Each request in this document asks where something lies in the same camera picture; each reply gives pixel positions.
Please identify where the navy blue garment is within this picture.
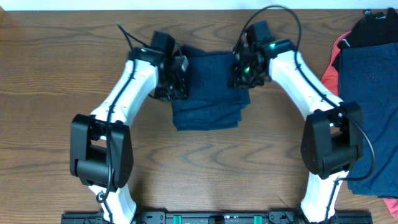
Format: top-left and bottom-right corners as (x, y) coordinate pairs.
(338, 43), (397, 198)
(172, 45), (251, 131)

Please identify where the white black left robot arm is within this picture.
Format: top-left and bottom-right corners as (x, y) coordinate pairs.
(70, 47), (188, 223)

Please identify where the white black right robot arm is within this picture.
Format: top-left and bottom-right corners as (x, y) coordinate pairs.
(229, 37), (363, 223)

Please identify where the pink red garment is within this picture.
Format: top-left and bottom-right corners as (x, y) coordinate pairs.
(321, 31), (351, 96)

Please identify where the black garment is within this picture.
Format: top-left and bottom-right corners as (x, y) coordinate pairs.
(337, 7), (397, 50)

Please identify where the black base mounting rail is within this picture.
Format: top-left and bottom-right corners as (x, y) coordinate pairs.
(60, 210), (373, 224)

